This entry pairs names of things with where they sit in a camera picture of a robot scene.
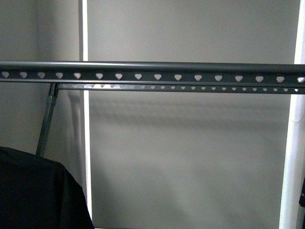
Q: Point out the grey front rack rail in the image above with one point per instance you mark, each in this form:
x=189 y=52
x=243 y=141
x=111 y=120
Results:
x=241 y=74

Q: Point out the grey rack rail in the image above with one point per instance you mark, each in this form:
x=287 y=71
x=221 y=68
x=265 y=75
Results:
x=241 y=74
x=183 y=88

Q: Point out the white left vertical post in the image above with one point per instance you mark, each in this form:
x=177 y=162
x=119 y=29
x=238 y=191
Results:
x=85 y=113

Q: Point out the grey rack leg strut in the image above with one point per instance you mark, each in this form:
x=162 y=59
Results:
x=46 y=123

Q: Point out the grey rear rack rail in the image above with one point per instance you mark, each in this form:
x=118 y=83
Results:
x=183 y=88

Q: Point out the white right vertical post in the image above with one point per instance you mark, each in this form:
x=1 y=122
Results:
x=291 y=213

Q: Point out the white vertical post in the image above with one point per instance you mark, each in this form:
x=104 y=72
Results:
x=85 y=113
x=291 y=213

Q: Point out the black printed t-shirt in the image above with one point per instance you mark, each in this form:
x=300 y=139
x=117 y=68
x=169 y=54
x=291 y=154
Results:
x=37 y=193

